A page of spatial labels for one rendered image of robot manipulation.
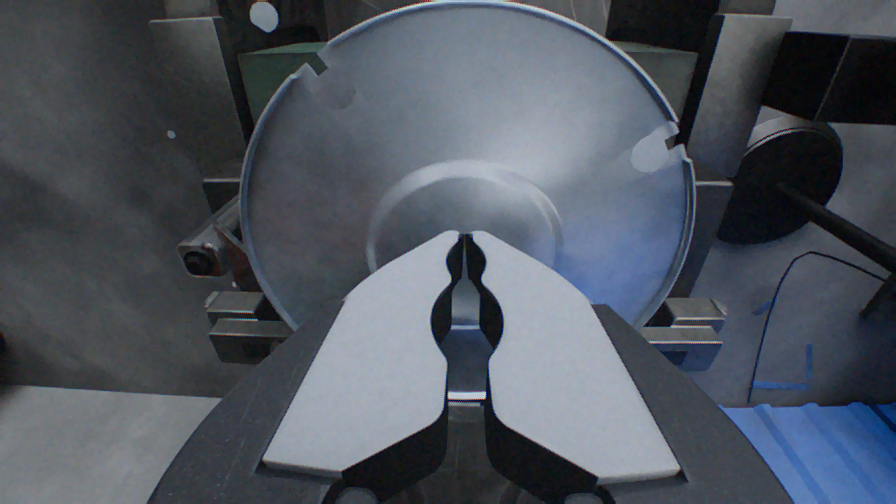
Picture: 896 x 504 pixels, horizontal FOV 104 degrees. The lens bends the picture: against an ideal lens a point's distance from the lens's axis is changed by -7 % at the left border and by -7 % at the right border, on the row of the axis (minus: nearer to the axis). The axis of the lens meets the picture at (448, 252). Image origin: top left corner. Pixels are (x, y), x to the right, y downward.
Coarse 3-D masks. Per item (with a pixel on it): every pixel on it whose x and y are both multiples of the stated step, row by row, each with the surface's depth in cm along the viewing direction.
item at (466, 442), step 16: (448, 432) 16; (464, 432) 16; (480, 432) 16; (448, 448) 15; (464, 448) 15; (480, 448) 15; (448, 464) 15; (464, 464) 15; (480, 464) 15; (432, 480) 14; (448, 480) 14; (464, 480) 14; (480, 480) 14; (496, 480) 14; (400, 496) 13; (416, 496) 14; (432, 496) 14; (448, 496) 14; (464, 496) 14; (480, 496) 14; (496, 496) 14; (512, 496) 14; (528, 496) 12
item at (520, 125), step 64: (448, 0) 17; (384, 64) 19; (448, 64) 19; (512, 64) 19; (576, 64) 19; (256, 128) 20; (320, 128) 21; (384, 128) 21; (448, 128) 21; (512, 128) 21; (576, 128) 21; (640, 128) 21; (256, 192) 23; (320, 192) 23; (384, 192) 23; (448, 192) 22; (512, 192) 22; (576, 192) 23; (640, 192) 23; (256, 256) 26; (320, 256) 26; (384, 256) 25; (576, 256) 25; (640, 256) 25; (640, 320) 28; (448, 384) 32
